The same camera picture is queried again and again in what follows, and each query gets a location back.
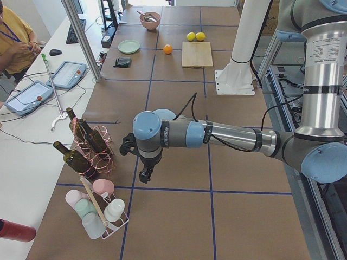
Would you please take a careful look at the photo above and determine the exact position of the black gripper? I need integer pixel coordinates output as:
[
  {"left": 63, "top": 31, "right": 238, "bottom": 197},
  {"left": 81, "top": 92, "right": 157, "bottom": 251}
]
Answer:
[{"left": 119, "top": 133, "right": 162, "bottom": 182}]

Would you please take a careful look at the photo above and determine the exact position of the orange mandarin fruit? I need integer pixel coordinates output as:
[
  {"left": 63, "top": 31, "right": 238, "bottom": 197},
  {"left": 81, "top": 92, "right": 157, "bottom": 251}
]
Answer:
[{"left": 163, "top": 44, "right": 173, "bottom": 55}]

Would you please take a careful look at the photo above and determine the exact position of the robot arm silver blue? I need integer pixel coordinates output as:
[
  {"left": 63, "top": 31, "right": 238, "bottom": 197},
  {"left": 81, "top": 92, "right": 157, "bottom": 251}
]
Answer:
[{"left": 120, "top": 1, "right": 346, "bottom": 183}]

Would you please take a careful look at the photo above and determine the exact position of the light green plate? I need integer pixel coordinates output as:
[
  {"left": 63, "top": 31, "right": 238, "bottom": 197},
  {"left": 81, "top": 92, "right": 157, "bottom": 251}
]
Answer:
[{"left": 118, "top": 40, "right": 140, "bottom": 54}]

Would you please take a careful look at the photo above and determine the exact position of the pink cup top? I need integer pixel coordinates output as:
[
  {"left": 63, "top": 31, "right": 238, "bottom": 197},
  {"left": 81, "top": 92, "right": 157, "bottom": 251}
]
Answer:
[{"left": 92, "top": 179, "right": 114, "bottom": 195}]

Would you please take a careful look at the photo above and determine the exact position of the white cup right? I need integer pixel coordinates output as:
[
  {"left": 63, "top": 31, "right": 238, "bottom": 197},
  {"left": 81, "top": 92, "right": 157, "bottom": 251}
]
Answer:
[{"left": 104, "top": 198, "right": 125, "bottom": 222}]

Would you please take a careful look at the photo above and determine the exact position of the brown glass bottle middle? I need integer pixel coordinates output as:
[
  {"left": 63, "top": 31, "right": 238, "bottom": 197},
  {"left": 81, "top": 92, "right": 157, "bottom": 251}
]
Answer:
[{"left": 79, "top": 119, "right": 112, "bottom": 158}]

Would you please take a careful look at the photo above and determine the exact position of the brown glass bottle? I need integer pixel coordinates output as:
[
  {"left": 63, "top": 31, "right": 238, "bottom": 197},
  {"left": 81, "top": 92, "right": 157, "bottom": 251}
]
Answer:
[
  {"left": 66, "top": 107, "right": 83, "bottom": 142},
  {"left": 53, "top": 141, "right": 98, "bottom": 180},
  {"left": 79, "top": 119, "right": 112, "bottom": 158}
]

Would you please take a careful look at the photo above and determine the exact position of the mint green cup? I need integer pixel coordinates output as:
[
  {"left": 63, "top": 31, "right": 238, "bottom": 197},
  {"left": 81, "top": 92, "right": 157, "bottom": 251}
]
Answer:
[{"left": 74, "top": 199, "right": 97, "bottom": 219}]

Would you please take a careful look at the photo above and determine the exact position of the brown glass bottle lower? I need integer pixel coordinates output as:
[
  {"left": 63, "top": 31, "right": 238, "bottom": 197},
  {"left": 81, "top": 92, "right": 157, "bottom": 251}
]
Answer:
[{"left": 53, "top": 141, "right": 98, "bottom": 180}]

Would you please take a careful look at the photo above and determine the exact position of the grey white cup bottom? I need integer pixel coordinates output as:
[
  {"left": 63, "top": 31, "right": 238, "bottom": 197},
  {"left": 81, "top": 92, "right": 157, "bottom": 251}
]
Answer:
[{"left": 82, "top": 212, "right": 106, "bottom": 239}]

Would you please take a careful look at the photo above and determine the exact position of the pale pink cup left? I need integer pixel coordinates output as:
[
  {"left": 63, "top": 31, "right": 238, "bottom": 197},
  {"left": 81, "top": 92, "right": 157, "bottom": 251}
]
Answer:
[{"left": 65, "top": 190, "right": 89, "bottom": 208}]

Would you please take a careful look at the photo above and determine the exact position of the brown glass bottle upper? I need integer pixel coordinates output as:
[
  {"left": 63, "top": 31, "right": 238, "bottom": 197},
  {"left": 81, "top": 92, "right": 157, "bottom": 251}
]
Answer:
[{"left": 66, "top": 107, "right": 83, "bottom": 142}]

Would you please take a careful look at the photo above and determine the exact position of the grabber reacher stick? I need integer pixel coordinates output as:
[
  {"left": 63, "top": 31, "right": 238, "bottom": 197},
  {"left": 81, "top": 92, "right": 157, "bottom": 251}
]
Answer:
[{"left": 41, "top": 53, "right": 68, "bottom": 131}]

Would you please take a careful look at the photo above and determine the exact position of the dark grey folded cloth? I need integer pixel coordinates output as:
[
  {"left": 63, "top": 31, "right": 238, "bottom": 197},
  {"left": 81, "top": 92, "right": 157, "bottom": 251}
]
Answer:
[{"left": 113, "top": 57, "right": 132, "bottom": 68}]

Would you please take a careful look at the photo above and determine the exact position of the blue tablet far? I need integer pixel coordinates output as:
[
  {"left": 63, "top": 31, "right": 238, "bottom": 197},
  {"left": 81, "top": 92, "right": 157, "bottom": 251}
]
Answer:
[{"left": 52, "top": 61, "right": 87, "bottom": 90}]

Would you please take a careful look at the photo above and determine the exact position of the blue tablet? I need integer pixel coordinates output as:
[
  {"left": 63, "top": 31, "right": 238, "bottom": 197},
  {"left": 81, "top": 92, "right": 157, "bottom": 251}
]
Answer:
[
  {"left": 4, "top": 81, "right": 53, "bottom": 116},
  {"left": 52, "top": 61, "right": 87, "bottom": 90}
]

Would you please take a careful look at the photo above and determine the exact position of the wooden cutting board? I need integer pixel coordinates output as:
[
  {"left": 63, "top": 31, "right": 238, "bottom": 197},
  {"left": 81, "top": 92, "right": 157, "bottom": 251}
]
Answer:
[{"left": 182, "top": 42, "right": 213, "bottom": 68}]

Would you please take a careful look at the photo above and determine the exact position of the blue tablet near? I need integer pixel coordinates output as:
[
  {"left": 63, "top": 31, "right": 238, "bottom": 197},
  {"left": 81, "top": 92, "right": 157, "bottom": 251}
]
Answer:
[{"left": 4, "top": 81, "right": 53, "bottom": 116}]

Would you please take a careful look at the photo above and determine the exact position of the black power strip box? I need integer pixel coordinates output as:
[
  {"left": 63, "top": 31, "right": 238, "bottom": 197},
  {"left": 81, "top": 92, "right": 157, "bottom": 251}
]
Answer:
[{"left": 101, "top": 26, "right": 116, "bottom": 48}]

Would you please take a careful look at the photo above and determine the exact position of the yellow lemon near board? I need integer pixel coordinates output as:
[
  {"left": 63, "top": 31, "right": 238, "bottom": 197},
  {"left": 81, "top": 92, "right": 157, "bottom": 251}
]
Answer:
[{"left": 187, "top": 32, "right": 196, "bottom": 41}]

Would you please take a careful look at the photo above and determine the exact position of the yellow lemon far side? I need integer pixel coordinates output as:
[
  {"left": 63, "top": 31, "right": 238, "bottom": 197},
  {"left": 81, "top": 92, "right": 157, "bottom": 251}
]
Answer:
[{"left": 195, "top": 32, "right": 206, "bottom": 41}]

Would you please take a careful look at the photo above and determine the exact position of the red cylinder bottle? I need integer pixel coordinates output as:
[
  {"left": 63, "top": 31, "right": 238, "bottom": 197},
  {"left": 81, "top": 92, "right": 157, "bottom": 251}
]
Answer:
[{"left": 1, "top": 219, "right": 36, "bottom": 242}]

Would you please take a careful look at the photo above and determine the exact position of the black computer mouse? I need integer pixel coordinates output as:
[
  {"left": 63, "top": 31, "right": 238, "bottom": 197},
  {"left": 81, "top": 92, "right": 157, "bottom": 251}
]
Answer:
[{"left": 49, "top": 49, "right": 62, "bottom": 56}]

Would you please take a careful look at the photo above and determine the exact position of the pink bowl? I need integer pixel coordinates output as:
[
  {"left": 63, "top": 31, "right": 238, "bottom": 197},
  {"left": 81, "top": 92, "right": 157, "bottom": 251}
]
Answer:
[{"left": 138, "top": 11, "right": 161, "bottom": 30}]

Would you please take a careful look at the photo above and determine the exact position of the black keyboard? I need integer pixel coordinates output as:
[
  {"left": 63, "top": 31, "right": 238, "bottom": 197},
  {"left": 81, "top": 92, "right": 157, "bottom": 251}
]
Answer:
[{"left": 66, "top": 18, "right": 87, "bottom": 44}]

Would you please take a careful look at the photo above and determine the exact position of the metal spoon in bowl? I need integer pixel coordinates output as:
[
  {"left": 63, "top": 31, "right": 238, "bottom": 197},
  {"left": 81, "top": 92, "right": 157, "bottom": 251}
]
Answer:
[{"left": 136, "top": 10, "right": 158, "bottom": 22}]

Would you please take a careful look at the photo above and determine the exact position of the person in yellow shirt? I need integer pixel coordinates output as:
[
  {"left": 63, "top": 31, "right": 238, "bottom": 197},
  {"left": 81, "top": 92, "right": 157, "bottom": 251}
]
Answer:
[{"left": 1, "top": 5, "right": 41, "bottom": 81}]

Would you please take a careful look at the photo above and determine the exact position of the white wire cup rack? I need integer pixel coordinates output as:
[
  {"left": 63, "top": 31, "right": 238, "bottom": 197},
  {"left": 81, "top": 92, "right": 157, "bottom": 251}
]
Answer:
[{"left": 80, "top": 177, "right": 129, "bottom": 239}]

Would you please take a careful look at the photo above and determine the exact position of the copper wire bottle rack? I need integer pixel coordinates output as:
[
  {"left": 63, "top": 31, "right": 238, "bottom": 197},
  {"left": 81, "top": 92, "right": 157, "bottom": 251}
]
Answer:
[{"left": 70, "top": 117, "right": 115, "bottom": 177}]

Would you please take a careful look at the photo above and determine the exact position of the wooden rack handle stick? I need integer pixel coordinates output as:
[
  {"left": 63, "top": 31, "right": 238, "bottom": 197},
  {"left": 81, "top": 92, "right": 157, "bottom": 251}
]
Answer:
[{"left": 80, "top": 177, "right": 108, "bottom": 227}]

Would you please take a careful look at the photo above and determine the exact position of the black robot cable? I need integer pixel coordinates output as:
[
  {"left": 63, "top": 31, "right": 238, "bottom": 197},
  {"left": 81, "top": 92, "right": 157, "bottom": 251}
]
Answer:
[{"left": 173, "top": 92, "right": 304, "bottom": 152}]

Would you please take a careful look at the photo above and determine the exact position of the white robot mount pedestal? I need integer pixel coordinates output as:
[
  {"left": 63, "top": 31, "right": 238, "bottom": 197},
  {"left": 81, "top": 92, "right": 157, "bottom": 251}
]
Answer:
[{"left": 215, "top": 0, "right": 272, "bottom": 95}]

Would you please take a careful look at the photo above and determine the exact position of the aluminium frame post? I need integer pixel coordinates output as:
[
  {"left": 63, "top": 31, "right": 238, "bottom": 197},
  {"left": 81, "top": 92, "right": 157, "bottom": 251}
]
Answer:
[{"left": 62, "top": 0, "right": 102, "bottom": 82}]

